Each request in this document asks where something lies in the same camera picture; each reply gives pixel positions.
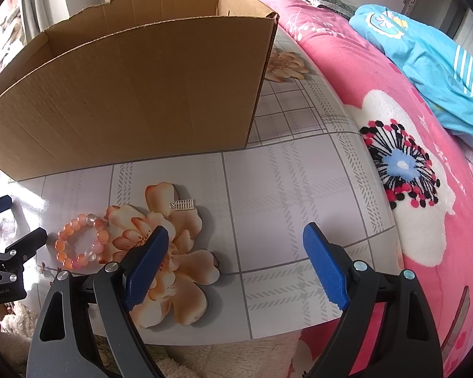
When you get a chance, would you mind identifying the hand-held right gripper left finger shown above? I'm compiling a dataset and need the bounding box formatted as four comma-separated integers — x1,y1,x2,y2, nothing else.
27,226,169,378

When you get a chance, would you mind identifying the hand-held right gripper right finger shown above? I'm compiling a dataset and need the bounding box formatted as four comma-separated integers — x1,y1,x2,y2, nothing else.
303,222,444,378

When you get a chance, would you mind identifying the orange bead bracelet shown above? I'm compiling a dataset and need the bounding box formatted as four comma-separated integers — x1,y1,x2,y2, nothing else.
55,213,110,270

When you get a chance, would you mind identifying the brown cardboard box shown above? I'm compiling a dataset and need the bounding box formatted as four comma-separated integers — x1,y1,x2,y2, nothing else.
0,0,280,182

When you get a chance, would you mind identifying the white fluffy blanket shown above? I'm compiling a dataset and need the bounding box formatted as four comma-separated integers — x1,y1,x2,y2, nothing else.
0,307,304,378

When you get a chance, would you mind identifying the pink floral blanket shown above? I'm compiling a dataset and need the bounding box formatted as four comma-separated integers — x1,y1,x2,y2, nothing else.
246,0,473,378

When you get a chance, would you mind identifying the grey curtain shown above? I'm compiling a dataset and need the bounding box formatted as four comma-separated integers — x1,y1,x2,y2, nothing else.
21,0,69,36

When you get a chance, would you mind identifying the blue garment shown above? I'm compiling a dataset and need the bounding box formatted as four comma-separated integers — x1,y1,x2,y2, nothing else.
349,4,473,148

